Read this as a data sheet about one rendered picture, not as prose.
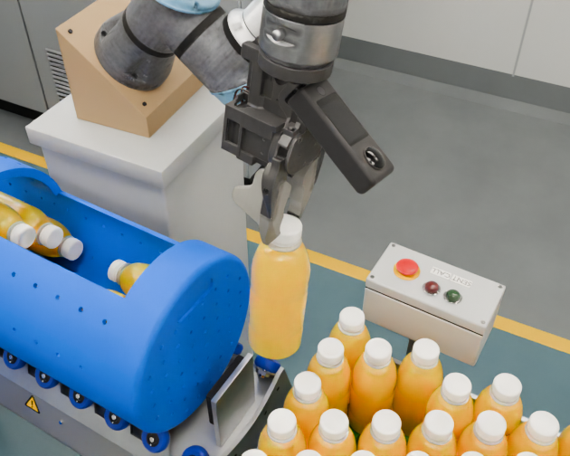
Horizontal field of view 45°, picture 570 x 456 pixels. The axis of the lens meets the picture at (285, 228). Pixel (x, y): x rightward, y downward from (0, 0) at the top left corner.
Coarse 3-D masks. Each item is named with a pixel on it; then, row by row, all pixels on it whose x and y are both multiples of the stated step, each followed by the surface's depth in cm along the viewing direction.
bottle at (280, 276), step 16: (256, 256) 77; (272, 256) 76; (288, 256) 76; (304, 256) 77; (256, 272) 77; (272, 272) 76; (288, 272) 76; (304, 272) 77; (256, 288) 78; (272, 288) 77; (288, 288) 77; (304, 288) 79; (256, 304) 80; (272, 304) 79; (288, 304) 79; (304, 304) 81; (256, 320) 82; (272, 320) 80; (288, 320) 80; (256, 336) 83; (272, 336) 82; (288, 336) 82; (256, 352) 85; (272, 352) 84; (288, 352) 84
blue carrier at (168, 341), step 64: (64, 192) 123; (0, 256) 98; (128, 256) 122; (192, 256) 95; (0, 320) 99; (64, 320) 93; (128, 320) 89; (192, 320) 96; (64, 384) 100; (128, 384) 89; (192, 384) 103
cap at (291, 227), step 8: (288, 216) 76; (280, 224) 75; (288, 224) 75; (296, 224) 75; (280, 232) 74; (288, 232) 74; (296, 232) 74; (280, 240) 74; (288, 240) 74; (296, 240) 75
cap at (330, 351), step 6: (324, 342) 101; (330, 342) 101; (336, 342) 101; (318, 348) 100; (324, 348) 100; (330, 348) 100; (336, 348) 100; (342, 348) 100; (318, 354) 100; (324, 354) 100; (330, 354) 100; (336, 354) 100; (342, 354) 100; (324, 360) 100; (330, 360) 100; (336, 360) 100
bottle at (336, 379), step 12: (312, 360) 103; (312, 372) 103; (324, 372) 101; (336, 372) 101; (348, 372) 103; (324, 384) 102; (336, 384) 102; (348, 384) 104; (336, 396) 103; (348, 396) 107; (336, 408) 106
